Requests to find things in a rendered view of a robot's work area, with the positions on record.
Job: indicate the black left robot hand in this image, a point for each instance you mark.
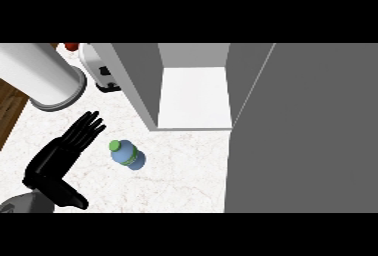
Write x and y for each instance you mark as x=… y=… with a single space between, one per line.
x=54 y=166

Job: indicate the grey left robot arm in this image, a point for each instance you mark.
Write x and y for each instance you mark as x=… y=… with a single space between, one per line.
x=26 y=203

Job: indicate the blue water bottle green cap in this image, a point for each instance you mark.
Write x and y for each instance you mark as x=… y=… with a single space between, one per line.
x=125 y=156

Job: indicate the grey open cabinet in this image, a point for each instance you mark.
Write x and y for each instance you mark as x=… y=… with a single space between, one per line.
x=193 y=96

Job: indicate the dark grey cabinet door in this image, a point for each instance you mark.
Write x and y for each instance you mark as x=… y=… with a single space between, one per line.
x=304 y=130

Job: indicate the small red object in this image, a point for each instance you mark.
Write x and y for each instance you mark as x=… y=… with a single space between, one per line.
x=70 y=46

